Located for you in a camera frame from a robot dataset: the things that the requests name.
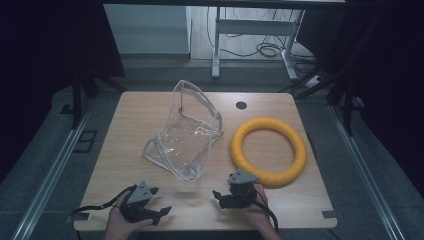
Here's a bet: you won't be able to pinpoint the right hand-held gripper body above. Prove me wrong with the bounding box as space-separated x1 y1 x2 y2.
227 169 261 210

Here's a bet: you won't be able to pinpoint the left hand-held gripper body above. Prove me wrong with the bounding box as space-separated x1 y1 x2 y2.
119 180 162 226

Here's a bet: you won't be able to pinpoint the yellow foam ring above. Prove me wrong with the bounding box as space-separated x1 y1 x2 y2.
230 116 308 189

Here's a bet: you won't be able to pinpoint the clear plastic zipper bag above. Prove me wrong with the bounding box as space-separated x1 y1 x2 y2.
142 79 224 183

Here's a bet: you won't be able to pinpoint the person's right hand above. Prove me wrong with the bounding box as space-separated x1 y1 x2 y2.
242 184 274 229

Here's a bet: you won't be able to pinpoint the person's left hand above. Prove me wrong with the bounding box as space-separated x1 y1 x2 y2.
105 192 155 235

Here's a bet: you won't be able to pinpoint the dark floor socket plate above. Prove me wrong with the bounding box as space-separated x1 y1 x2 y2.
72 129 99 155

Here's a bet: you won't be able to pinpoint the black metal stand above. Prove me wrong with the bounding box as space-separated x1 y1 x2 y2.
59 70 128 130
277 64 365 137

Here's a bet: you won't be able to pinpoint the white power strip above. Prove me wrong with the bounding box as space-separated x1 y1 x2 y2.
304 74 325 89

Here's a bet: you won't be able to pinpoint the dark curtain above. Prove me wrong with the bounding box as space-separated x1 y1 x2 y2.
0 0 126 184
295 0 424 198

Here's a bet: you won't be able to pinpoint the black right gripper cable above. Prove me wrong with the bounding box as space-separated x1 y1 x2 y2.
251 190 280 233

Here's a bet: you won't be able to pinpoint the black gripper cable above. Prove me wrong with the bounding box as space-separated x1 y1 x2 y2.
69 184 138 217
251 190 280 233

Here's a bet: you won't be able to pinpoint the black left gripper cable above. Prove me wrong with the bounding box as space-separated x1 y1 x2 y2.
69 184 138 217

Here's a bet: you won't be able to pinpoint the grey metal floor rail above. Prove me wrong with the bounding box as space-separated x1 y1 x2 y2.
10 99 97 240
327 104 407 240

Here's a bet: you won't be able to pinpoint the black floor cables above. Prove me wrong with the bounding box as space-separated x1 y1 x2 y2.
205 6 318 68

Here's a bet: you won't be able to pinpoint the white metal desk frame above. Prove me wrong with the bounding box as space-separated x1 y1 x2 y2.
211 6 306 81

